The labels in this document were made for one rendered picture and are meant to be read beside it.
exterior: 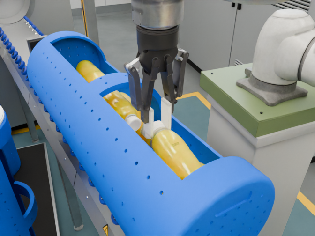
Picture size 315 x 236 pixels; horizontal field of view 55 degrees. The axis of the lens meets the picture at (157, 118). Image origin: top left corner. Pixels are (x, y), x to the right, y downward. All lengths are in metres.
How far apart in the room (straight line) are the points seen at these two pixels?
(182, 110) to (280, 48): 1.99
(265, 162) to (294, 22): 0.47
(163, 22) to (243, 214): 0.37
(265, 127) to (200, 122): 1.79
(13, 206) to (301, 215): 1.67
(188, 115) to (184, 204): 2.36
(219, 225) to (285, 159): 0.68
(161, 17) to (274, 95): 0.65
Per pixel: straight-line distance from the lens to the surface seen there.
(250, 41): 2.70
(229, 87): 1.13
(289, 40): 1.01
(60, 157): 1.16
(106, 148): 0.65
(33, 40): 1.60
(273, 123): 1.02
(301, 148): 1.23
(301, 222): 2.17
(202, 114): 2.87
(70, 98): 0.83
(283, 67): 1.03
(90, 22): 1.81
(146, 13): 0.51
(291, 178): 1.32
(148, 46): 0.54
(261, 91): 1.09
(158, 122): 0.66
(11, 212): 1.26
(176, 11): 0.52
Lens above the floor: 1.60
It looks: 35 degrees down
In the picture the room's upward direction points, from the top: straight up
